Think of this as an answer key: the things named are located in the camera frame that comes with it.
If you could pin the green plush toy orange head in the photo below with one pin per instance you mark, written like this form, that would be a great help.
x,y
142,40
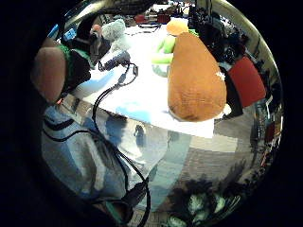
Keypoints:
x,y
167,47

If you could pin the red chair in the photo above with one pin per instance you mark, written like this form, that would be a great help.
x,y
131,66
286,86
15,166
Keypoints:
x,y
247,82

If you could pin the black equipment stand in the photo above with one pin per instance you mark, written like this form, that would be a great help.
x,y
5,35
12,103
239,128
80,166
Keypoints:
x,y
205,28

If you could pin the brown pear-shaped plush toy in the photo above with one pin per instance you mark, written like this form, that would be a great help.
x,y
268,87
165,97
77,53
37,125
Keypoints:
x,y
195,82

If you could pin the grey-blue plush toy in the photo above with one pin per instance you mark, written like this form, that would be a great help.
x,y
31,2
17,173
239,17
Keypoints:
x,y
114,31

